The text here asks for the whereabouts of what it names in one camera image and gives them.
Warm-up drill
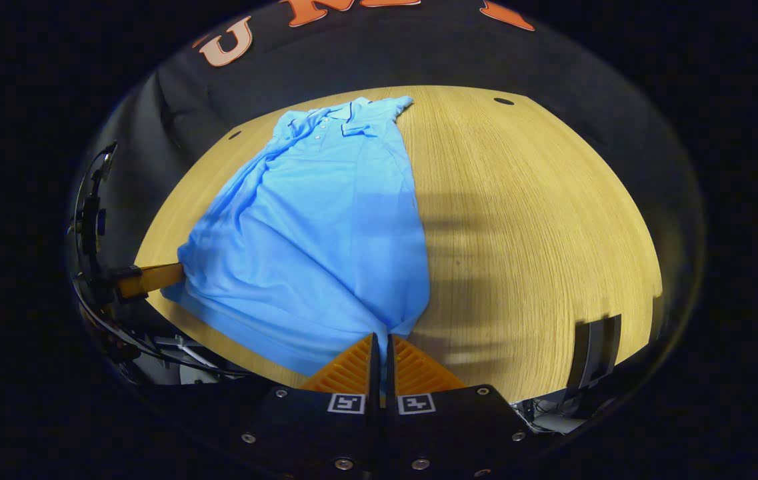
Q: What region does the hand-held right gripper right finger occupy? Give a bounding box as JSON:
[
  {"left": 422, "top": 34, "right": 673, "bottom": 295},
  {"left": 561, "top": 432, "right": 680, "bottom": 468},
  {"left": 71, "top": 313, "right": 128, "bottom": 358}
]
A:
[{"left": 384, "top": 333, "right": 543, "bottom": 478}]

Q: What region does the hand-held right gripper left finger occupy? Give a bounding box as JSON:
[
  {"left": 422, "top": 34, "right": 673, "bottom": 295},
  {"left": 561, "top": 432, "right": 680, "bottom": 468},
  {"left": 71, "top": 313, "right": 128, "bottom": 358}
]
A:
[{"left": 229, "top": 333, "right": 381, "bottom": 478}]

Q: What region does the light blue T-shirt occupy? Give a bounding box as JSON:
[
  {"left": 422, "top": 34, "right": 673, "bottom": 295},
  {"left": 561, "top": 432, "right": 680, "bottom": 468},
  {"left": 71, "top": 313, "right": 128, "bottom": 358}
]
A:
[{"left": 163, "top": 95, "right": 433, "bottom": 379}]

